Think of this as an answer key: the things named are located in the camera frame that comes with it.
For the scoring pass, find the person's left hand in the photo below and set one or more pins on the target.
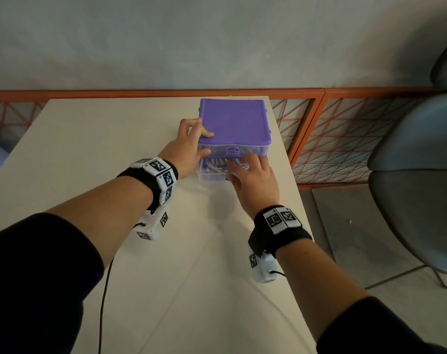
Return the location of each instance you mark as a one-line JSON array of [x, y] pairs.
[[184, 151]]

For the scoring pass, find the person's right hand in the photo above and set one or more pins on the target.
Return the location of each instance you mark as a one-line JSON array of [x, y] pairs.
[[256, 188]]

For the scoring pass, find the purple plastic drawer organizer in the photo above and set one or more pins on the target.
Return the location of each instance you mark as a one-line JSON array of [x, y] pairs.
[[232, 121]]

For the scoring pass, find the person's right forearm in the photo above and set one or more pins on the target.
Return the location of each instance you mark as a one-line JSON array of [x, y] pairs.
[[315, 287]]

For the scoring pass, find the person's left forearm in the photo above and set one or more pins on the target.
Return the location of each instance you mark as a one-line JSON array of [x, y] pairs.
[[105, 213]]

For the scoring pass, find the black marker wristband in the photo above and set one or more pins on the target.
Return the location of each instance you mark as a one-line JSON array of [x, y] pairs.
[[153, 176], [278, 232]]

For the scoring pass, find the cream white table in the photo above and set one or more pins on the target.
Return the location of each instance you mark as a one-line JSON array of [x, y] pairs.
[[98, 136]]

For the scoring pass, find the grey plastic chair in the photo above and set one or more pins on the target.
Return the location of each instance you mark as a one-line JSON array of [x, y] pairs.
[[422, 202]]

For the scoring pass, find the black sleeve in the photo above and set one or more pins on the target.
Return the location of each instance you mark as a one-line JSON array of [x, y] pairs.
[[374, 331], [35, 283]]

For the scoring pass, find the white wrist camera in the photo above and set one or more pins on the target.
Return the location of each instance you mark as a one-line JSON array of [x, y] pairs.
[[262, 270], [153, 226]]

